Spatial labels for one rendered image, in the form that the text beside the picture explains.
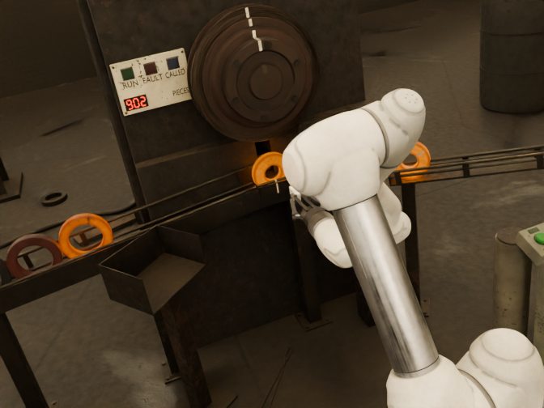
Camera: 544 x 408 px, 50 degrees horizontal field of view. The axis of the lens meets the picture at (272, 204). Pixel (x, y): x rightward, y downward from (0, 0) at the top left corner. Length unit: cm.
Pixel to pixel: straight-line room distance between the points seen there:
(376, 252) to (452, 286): 159
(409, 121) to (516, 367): 56
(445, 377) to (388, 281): 23
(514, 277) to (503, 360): 84
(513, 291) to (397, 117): 112
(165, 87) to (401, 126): 111
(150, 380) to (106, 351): 32
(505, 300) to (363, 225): 112
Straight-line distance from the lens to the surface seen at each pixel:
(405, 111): 120
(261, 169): 217
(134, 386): 253
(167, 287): 192
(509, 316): 225
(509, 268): 213
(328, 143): 113
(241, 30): 199
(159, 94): 212
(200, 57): 199
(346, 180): 114
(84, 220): 213
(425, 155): 222
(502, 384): 135
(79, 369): 273
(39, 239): 214
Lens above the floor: 163
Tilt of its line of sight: 27 degrees down
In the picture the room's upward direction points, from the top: 10 degrees counter-clockwise
